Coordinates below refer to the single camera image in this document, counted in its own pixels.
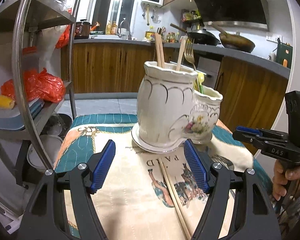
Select white wall socket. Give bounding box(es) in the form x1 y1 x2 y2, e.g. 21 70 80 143
266 33 282 42

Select large red plastic bag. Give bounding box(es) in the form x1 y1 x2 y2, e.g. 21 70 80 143
0 68 66 103

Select person's right forearm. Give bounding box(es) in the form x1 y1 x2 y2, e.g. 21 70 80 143
281 180 300 232

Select black range hood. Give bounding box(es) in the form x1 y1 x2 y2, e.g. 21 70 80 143
186 0 269 32

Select person's right hand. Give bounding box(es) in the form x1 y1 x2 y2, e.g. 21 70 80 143
272 158 300 201

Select large yellow oil bottle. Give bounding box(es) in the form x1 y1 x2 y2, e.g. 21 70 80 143
145 26 157 42

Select wooden chopstick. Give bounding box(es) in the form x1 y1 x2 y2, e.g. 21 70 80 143
154 33 163 68
177 36 187 71
158 158 189 240
176 37 184 71
157 36 166 68
160 158 192 239

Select kitchen faucet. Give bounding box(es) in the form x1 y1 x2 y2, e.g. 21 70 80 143
119 20 132 40

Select blue grey trays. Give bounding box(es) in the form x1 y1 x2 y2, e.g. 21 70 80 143
0 97 46 131

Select brown frying pan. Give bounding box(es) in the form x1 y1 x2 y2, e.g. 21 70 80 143
207 21 256 54

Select metal shelf rack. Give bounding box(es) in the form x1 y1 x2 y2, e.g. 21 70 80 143
0 0 90 220

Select small red plastic bag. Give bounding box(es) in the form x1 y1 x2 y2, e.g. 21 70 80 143
55 26 71 49

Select white floral ceramic utensil holder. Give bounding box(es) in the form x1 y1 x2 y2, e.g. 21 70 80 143
136 60 224 153

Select yellow corn cob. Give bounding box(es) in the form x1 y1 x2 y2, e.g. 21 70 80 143
0 95 16 109

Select amber oil bottles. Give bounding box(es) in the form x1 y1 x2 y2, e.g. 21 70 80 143
105 21 118 36

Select white plastic bag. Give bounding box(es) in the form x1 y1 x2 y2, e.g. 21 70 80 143
37 26 65 71

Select spice packets on rack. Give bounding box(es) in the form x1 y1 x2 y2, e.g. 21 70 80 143
182 9 203 22

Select printed quilted cloth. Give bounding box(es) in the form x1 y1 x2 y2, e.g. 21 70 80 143
52 114 273 240

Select metal fork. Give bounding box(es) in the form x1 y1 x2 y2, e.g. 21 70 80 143
184 38 198 72

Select white ceramic saucer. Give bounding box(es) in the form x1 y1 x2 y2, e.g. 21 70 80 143
131 125 213 154

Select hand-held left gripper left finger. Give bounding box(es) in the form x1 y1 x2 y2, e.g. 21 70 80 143
16 139 116 240

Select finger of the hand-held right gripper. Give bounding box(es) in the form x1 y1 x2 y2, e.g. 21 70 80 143
235 126 290 143
232 131 265 152

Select kitchen window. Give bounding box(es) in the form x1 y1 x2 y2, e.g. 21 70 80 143
90 0 141 35

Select built-in oven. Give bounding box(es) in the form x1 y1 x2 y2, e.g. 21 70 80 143
194 54 222 87

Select white bowls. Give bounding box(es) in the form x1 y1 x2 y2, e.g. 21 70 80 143
27 134 66 170

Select black wok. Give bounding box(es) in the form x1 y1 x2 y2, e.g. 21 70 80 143
170 23 221 46

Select wooden kitchen base cabinets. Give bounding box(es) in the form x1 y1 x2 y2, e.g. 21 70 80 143
60 34 290 133

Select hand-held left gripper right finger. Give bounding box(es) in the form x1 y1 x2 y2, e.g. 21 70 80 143
184 139 282 240

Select dark red pressure cooker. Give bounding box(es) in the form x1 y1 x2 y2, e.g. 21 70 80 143
75 19 91 40

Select clear container with red lid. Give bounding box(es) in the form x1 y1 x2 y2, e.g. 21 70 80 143
22 46 41 73

